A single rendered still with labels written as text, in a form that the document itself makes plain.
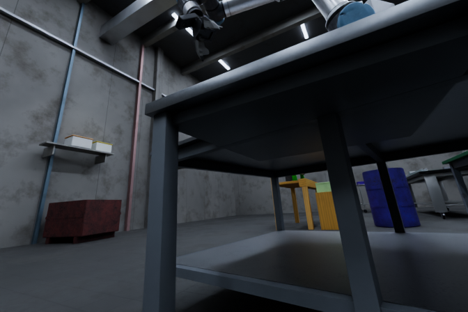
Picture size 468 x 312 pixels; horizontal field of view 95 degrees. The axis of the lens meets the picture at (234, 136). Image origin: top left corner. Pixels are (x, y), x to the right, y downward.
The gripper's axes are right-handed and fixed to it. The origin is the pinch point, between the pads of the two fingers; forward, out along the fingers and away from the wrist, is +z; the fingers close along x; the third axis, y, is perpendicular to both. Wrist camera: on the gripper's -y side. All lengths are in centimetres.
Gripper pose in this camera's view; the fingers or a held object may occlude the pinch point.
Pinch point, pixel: (209, 46)
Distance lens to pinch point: 91.0
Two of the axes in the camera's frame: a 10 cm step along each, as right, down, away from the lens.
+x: -5.1, 5.5, 6.6
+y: 7.4, -1.1, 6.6
